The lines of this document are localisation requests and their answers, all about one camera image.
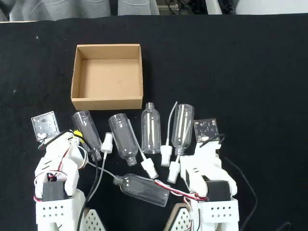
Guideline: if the white spray top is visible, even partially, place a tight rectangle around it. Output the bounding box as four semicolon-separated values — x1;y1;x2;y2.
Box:
86;131;114;203
160;101;178;167
167;127;189;183
127;119;160;180

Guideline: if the brown cardboard box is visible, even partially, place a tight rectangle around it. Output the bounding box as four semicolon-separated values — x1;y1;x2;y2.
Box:
70;43;144;111

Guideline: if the clear plastic bottle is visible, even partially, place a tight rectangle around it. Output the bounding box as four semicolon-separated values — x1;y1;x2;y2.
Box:
108;113;139;167
141;102;162;155
113;173;170;208
71;110;103;162
171;103;195;156

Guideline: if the grey chair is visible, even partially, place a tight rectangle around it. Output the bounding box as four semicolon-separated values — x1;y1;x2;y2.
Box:
117;0;160;16

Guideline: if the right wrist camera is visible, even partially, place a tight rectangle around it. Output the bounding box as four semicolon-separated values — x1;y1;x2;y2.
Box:
193;118;220;143

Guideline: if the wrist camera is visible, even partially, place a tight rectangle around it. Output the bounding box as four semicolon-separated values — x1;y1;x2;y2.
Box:
31;111;61;141
193;118;220;143

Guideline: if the black cable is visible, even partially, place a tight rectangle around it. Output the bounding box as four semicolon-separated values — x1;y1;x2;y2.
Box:
77;138;102;231
223;156;257;231
276;222;292;231

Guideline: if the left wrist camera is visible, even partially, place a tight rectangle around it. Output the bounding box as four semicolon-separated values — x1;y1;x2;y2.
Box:
31;111;61;141

